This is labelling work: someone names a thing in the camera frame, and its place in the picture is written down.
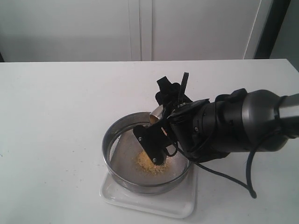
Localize round steel mesh sieve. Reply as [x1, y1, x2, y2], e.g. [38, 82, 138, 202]
[102, 112, 192, 195]

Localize small steel cup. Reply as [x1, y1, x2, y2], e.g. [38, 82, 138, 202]
[149, 105, 164, 125]

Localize white square plastic tray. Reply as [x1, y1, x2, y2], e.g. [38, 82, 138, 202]
[100, 166, 198, 219]

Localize white cabinet with doors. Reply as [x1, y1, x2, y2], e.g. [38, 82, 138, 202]
[0, 0, 273, 62]

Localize yellow and white grain mix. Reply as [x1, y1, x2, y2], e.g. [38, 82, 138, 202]
[135, 151, 169, 175]

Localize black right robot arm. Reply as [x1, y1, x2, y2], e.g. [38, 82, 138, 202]
[156, 77, 299, 162]

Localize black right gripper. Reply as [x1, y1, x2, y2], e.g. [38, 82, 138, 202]
[155, 72, 224, 161]

